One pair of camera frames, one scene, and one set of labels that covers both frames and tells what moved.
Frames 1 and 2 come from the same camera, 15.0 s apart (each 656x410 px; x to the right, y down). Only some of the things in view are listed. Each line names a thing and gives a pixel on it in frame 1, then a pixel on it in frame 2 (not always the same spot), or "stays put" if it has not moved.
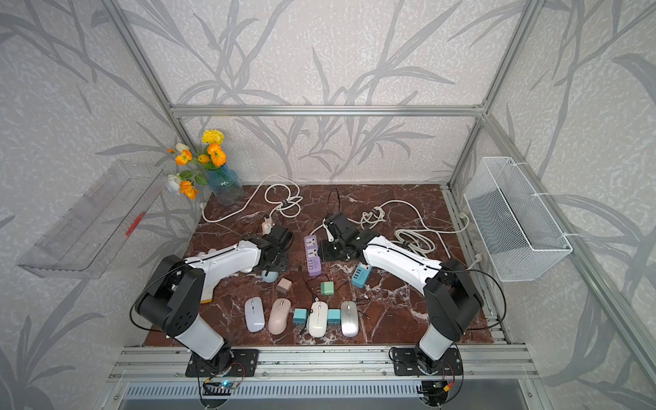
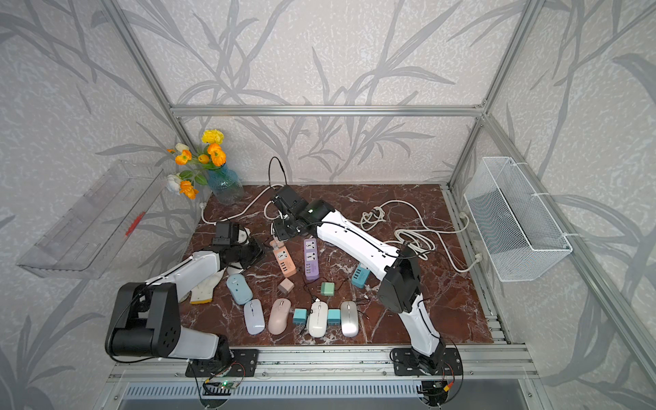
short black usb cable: x=361 y=304 stays put
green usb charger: x=326 y=288 stays put
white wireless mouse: x=318 y=319 stays put
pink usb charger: x=284 y=286 stays put
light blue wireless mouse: x=271 y=278 -> x=239 y=288
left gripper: x=283 y=266 -> x=259 y=252
